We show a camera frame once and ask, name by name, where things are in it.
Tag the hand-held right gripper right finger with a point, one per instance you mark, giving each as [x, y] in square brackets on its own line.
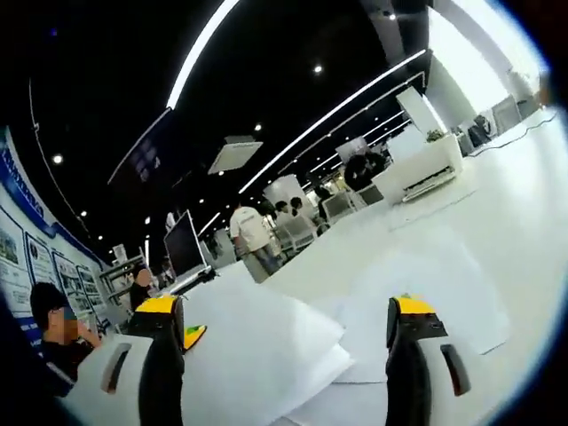
[408, 377]

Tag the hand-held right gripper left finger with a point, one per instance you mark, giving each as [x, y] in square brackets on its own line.
[164, 377]

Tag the printing papers pile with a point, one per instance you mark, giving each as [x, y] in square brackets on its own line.
[466, 319]

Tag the black monitor stand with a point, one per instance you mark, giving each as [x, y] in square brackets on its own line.
[195, 279]

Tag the black computer monitor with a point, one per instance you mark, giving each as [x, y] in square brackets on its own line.
[184, 244]

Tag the grey metal shelf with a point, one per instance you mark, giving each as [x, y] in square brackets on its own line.
[117, 275]

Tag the person's dark clothed body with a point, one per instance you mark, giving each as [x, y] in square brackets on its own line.
[62, 364]

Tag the thin ceiling light strip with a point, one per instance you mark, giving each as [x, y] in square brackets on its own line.
[248, 186]

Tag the white ceiling air conditioner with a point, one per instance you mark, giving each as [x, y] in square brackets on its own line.
[233, 155]

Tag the dark hanging ceiling panel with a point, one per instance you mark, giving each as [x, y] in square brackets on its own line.
[144, 155]

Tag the white table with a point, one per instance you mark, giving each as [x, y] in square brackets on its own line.
[488, 199]

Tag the white printer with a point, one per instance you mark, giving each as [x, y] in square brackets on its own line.
[421, 171]

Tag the hanging display screen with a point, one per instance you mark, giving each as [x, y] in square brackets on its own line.
[352, 149]

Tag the long curved ceiling light strip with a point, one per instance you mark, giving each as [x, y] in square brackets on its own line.
[174, 95]

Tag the black bag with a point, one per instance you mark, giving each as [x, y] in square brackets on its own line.
[481, 126]

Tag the white upright panel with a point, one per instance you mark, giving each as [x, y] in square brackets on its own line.
[421, 111]

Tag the grey office chair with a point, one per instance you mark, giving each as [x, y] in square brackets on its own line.
[506, 115]

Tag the blue white wall poster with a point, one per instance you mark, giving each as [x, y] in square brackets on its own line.
[18, 248]

